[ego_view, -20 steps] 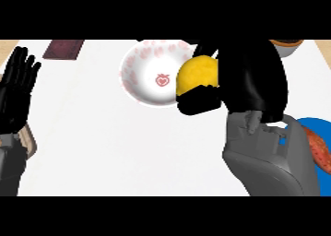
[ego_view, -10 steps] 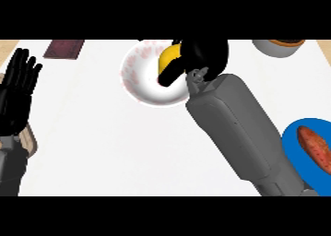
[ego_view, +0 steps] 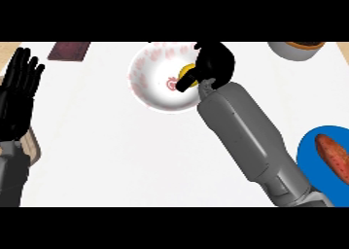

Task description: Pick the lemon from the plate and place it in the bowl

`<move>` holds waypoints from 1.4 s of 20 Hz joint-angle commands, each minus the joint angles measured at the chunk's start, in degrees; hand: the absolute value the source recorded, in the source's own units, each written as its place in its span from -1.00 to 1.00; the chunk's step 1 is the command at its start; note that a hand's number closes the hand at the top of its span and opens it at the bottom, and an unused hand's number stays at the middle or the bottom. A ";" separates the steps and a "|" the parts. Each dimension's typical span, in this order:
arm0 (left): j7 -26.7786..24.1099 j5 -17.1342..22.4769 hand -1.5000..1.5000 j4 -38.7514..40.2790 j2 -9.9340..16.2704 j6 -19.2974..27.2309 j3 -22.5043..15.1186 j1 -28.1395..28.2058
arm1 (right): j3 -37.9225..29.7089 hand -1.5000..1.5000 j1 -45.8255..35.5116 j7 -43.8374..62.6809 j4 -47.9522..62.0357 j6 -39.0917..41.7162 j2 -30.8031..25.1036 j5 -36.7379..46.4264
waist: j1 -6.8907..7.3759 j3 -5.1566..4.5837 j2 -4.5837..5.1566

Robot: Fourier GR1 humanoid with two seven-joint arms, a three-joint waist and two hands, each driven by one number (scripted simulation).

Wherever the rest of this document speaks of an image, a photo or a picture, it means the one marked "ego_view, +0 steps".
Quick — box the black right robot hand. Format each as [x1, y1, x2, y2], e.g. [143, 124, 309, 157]
[174, 41, 235, 93]

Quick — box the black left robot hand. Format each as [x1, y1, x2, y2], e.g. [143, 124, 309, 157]
[0, 47, 46, 144]

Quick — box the yellow lemon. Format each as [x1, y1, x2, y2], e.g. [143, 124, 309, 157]
[176, 63, 201, 89]

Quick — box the white bowl with pink print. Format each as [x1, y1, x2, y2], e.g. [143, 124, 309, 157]
[126, 42, 211, 114]

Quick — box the blue plate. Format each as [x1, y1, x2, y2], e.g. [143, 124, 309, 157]
[295, 124, 349, 208]

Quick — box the grey pot with brown contents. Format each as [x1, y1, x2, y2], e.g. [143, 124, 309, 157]
[267, 42, 327, 62]

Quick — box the dark red flat block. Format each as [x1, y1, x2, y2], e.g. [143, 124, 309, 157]
[46, 42, 92, 62]

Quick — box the reddish brown sweet potato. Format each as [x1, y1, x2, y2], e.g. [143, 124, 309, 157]
[313, 133, 349, 190]

